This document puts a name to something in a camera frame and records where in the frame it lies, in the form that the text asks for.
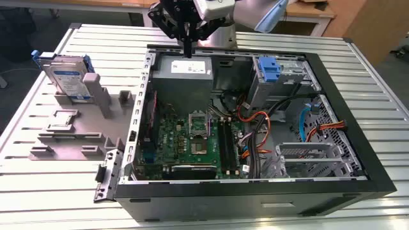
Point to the blue drive latch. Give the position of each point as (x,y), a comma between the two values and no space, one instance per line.
(269,69)

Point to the black chair base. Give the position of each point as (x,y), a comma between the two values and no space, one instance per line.
(402,51)

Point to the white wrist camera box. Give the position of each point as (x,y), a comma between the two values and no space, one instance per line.
(213,9)

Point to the grey power supply unit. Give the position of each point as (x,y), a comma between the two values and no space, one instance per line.
(181,95)

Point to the wooden cabinet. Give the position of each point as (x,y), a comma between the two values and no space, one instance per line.
(377,24)

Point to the wooden desk white frame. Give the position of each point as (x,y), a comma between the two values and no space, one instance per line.
(313,10)

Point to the grey case latch panel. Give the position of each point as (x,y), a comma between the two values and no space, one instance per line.
(112,172)

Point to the locking lever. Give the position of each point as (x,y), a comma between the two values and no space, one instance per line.
(209,127)

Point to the blue expansion slot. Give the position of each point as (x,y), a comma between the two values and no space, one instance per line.
(148,158)

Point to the black RAM slot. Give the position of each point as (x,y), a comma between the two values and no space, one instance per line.
(224,146)
(233,146)

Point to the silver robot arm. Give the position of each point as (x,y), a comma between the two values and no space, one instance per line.
(220,36)

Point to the CPU socket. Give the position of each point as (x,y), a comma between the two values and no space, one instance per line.
(200,148)

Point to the grey optical drive cage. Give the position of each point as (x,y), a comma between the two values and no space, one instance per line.
(260,93)

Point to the silver CPU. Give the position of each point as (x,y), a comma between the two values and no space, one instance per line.
(61,120)

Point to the black open PC case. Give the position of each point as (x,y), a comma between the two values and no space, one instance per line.
(224,201)

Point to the grey parts rack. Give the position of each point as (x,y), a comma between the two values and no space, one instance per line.
(89,124)

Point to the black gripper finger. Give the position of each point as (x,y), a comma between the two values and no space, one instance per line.
(208,28)
(165,24)

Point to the green motherboard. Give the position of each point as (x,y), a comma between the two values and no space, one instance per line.
(172,143)

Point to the black graphics card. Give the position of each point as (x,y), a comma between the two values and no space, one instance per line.
(192,171)

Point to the hard disk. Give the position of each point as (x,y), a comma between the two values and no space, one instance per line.
(68,81)

